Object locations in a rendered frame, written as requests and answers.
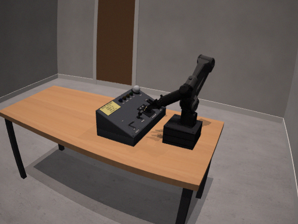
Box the black control console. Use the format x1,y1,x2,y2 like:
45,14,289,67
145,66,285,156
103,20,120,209
96,86,166,146

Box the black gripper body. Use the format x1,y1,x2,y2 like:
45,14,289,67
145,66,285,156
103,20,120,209
157,94,172,107

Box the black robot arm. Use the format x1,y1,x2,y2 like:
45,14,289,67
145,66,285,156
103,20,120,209
169,54,215,128

